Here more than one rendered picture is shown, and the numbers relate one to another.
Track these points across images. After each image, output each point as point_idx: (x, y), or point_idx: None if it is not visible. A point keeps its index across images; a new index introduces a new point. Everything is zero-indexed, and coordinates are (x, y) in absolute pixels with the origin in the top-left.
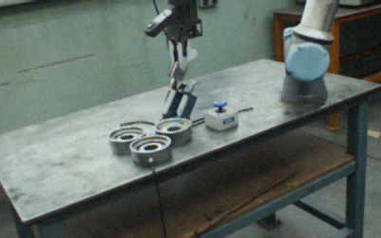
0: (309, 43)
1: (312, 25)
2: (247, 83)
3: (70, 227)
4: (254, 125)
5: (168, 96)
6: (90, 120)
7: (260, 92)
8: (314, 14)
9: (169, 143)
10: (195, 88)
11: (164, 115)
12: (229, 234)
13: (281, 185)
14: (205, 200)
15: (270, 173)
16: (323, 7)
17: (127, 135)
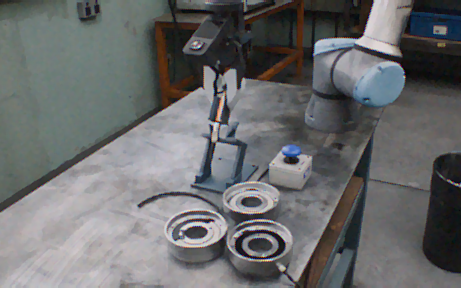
0: (390, 62)
1: (388, 40)
2: (243, 110)
3: None
4: (330, 171)
5: (158, 143)
6: (73, 204)
7: (275, 121)
8: (391, 27)
9: (289, 231)
10: (181, 125)
11: (199, 178)
12: None
13: (327, 231)
14: None
15: None
16: (402, 18)
17: (189, 228)
